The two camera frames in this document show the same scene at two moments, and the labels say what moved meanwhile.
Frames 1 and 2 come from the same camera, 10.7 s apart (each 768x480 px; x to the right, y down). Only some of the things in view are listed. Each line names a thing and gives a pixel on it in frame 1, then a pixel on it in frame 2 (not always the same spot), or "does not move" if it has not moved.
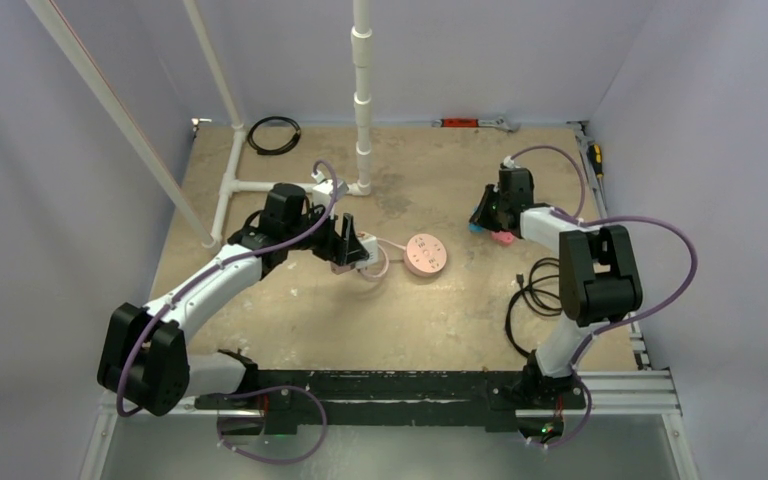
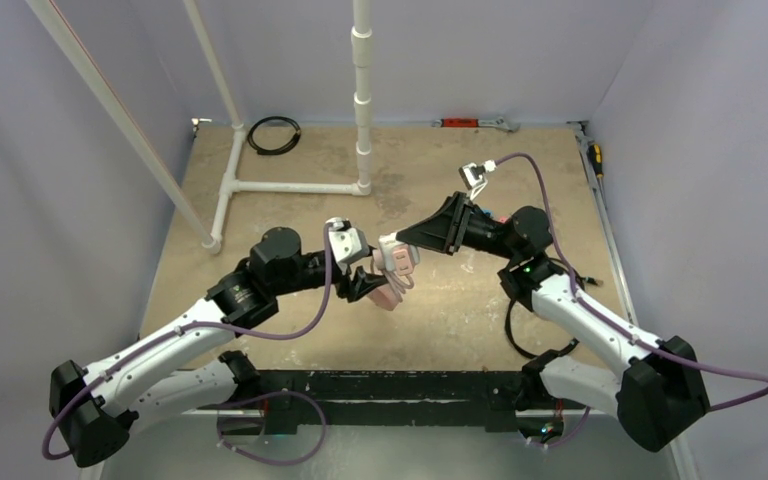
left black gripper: (343, 248) → (352, 288)
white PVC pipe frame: (231, 186) does not move
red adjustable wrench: (501, 122) does not move
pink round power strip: (425, 255) → (384, 297)
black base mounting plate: (394, 397) does not move
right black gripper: (487, 209) → (456, 224)
